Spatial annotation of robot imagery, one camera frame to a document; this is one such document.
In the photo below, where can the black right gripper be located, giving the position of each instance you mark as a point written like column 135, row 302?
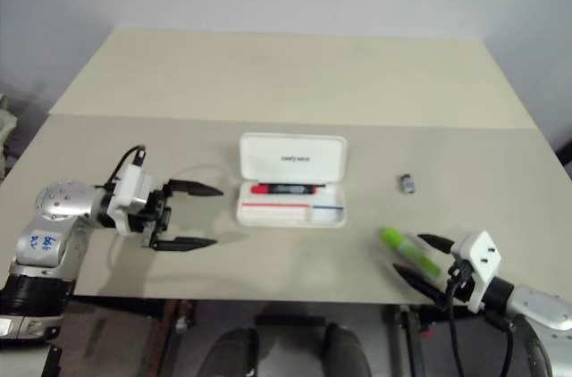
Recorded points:
column 458, row 284

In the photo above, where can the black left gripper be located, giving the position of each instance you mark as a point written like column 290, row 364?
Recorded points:
column 154, row 215

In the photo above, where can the green marker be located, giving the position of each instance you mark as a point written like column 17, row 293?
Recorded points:
column 409, row 252

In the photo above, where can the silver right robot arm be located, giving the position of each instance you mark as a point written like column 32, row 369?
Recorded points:
column 534, row 305

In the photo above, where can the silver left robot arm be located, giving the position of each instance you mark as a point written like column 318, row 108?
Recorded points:
column 49, row 216

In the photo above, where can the red marker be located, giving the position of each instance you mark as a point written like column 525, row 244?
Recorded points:
column 286, row 189

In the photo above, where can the white pencil case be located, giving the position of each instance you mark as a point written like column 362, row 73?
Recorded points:
column 292, row 181

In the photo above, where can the small dark eraser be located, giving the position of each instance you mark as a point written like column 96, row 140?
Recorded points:
column 406, row 182

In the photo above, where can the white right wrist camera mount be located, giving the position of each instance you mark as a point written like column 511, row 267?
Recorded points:
column 476, row 261

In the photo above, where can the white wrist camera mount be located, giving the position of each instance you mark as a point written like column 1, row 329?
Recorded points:
column 476, row 261
column 130, row 189

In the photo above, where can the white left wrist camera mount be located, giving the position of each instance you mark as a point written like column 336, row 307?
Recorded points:
column 130, row 189

